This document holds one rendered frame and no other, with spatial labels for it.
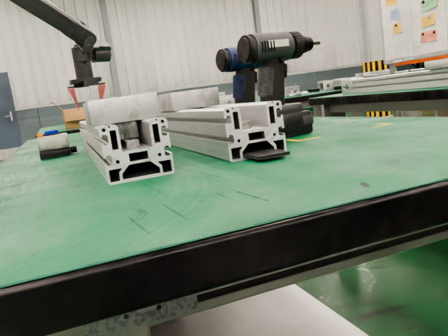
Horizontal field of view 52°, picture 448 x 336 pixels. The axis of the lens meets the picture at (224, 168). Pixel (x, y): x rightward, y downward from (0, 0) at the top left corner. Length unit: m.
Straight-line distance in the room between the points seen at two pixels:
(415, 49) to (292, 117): 3.46
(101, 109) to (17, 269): 0.41
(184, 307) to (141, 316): 0.04
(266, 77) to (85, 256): 0.67
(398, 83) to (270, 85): 1.69
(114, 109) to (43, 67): 11.77
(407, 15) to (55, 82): 9.58
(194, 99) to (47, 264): 0.72
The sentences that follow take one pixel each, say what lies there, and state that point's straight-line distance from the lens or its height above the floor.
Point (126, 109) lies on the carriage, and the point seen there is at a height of 0.88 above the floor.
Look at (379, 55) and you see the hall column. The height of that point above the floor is 1.19.
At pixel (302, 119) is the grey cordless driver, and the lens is 0.99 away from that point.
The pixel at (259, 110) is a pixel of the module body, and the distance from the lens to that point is 0.77.
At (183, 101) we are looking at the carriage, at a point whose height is 0.88.
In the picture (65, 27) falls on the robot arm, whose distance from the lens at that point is 1.56.
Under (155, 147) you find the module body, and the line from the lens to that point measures 0.69.
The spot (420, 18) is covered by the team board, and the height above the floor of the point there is 1.28.
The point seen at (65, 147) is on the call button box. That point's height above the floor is 0.80.
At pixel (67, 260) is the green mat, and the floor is 0.78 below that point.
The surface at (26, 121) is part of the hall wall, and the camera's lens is 12.44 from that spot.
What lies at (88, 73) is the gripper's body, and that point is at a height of 1.01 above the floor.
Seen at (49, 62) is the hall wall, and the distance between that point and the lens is 12.49.
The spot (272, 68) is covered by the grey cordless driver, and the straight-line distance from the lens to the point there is 0.98.
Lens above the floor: 0.89
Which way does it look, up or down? 9 degrees down
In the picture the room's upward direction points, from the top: 8 degrees counter-clockwise
